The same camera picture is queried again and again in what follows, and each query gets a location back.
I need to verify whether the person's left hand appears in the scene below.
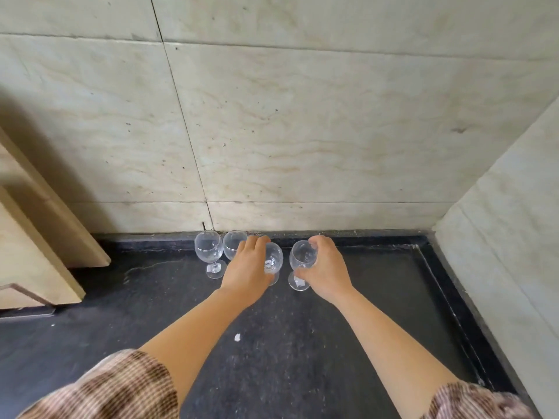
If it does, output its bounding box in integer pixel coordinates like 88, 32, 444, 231
220, 234, 276, 307

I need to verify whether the person's left forearm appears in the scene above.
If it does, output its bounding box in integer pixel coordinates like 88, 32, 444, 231
139, 287, 246, 406

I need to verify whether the person's right forearm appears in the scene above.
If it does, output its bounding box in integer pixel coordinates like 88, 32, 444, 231
334, 285, 462, 411

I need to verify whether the metal cutting board rack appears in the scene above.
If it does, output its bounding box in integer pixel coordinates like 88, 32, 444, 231
0, 304, 56, 319

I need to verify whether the clear wine glass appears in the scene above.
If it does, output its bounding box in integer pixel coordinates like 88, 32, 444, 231
261, 241, 285, 287
222, 229, 249, 263
288, 239, 320, 293
193, 230, 227, 280

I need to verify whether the black stone countertop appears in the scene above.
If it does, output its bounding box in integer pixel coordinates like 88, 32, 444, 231
0, 230, 543, 419

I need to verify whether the large wooden cutting board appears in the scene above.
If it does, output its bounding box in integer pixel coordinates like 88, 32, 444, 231
0, 125, 111, 269

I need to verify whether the person's plaid sleeve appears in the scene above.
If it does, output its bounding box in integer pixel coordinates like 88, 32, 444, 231
17, 348, 181, 419
420, 379, 536, 419

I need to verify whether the person's right plaid sleeve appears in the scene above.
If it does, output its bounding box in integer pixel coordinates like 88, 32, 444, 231
420, 379, 536, 419

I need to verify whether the person's right hand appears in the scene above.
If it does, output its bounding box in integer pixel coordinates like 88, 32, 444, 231
292, 234, 355, 307

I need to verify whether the person's left plaid sleeve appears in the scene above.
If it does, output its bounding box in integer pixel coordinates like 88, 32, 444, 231
17, 348, 181, 419

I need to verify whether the small wooden cutting board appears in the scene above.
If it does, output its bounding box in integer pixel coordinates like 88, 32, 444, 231
0, 186, 86, 311

